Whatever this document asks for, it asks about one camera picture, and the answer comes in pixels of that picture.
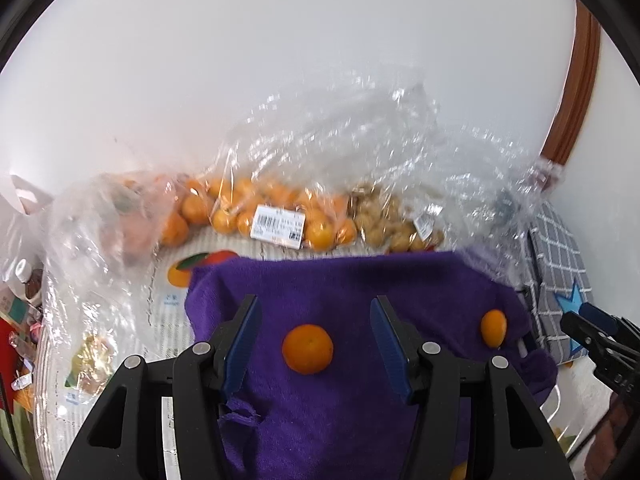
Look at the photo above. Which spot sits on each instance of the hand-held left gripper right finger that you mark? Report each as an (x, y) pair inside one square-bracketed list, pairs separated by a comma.
[(390, 345)]

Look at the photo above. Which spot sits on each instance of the dark drink bottle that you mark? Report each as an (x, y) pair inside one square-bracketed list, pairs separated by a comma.
[(31, 287)]

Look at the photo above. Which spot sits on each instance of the small oval kumquat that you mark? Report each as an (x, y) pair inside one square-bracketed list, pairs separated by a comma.
[(493, 328)]

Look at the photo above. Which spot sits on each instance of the grey checked cloth blue star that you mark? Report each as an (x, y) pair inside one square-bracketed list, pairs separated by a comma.
[(555, 260)]

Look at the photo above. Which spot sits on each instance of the purple towel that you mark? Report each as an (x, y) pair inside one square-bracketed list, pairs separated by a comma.
[(325, 285)]

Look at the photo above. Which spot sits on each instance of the clear bag of persimmons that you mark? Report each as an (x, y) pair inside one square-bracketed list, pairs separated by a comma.
[(135, 220)]

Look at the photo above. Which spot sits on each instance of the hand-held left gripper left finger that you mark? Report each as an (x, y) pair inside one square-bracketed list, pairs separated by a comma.
[(242, 345)]

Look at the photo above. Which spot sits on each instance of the clear bag of oranges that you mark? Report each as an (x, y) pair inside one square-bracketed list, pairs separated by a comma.
[(280, 195)]

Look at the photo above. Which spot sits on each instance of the brown wooden door frame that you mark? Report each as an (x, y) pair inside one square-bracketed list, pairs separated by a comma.
[(575, 100)]

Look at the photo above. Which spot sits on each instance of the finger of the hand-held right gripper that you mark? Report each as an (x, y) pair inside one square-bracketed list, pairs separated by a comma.
[(597, 315), (577, 332)]

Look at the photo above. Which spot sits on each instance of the red box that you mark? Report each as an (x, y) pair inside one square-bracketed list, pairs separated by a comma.
[(7, 340)]

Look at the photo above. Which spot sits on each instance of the green white carton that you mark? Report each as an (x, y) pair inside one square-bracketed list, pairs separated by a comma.
[(11, 306)]

